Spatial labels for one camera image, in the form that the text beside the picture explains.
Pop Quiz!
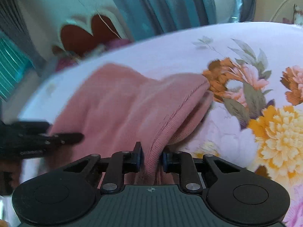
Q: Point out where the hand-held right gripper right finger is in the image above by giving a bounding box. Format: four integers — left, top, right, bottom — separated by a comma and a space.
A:
162, 151, 244, 192

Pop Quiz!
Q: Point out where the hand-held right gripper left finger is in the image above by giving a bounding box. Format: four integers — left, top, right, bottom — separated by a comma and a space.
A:
63, 142, 145, 193

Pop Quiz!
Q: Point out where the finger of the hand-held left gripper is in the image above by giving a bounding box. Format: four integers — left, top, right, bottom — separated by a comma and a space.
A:
9, 121, 51, 136
41, 132, 85, 147

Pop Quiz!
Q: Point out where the pink knit shirt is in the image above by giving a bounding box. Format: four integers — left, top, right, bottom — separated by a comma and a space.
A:
44, 63, 215, 186

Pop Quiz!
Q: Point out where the teal ribbed object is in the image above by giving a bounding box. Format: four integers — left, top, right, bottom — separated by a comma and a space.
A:
0, 31, 34, 100

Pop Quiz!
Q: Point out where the brown heart-shaped chair back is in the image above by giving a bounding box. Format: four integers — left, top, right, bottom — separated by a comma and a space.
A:
52, 9, 129, 58

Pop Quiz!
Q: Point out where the grey ribbed cloth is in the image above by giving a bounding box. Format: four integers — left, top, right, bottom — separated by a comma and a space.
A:
0, 0, 46, 77

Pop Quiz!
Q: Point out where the floral bed sheet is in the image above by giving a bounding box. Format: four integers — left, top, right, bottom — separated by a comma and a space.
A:
0, 21, 303, 227

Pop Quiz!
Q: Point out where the tied blue curtain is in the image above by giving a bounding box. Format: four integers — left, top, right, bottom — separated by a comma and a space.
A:
227, 0, 256, 23

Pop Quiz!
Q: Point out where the cream arched headboard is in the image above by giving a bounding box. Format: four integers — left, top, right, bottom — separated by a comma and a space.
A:
254, 0, 303, 25

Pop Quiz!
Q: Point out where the floral pillow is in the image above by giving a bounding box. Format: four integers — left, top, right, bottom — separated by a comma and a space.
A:
283, 3, 303, 26

